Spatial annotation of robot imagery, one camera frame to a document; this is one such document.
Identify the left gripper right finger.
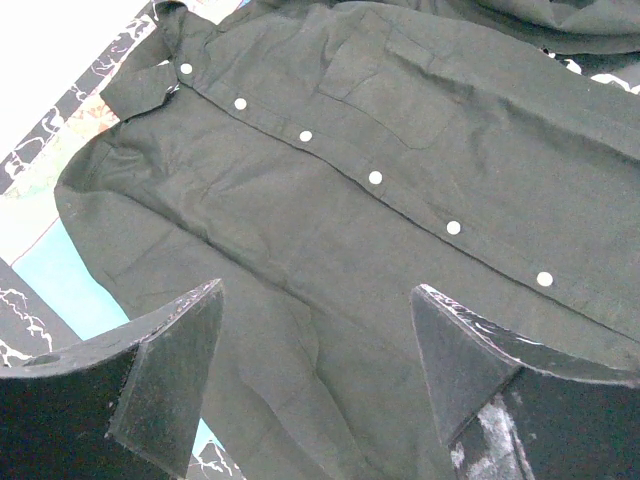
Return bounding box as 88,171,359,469
411,284,639,479

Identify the black button shirt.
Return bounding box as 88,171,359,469
54,1,639,479

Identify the blue patterned placemat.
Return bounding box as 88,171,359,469
0,89,241,480

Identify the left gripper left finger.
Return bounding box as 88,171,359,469
1,279,223,479

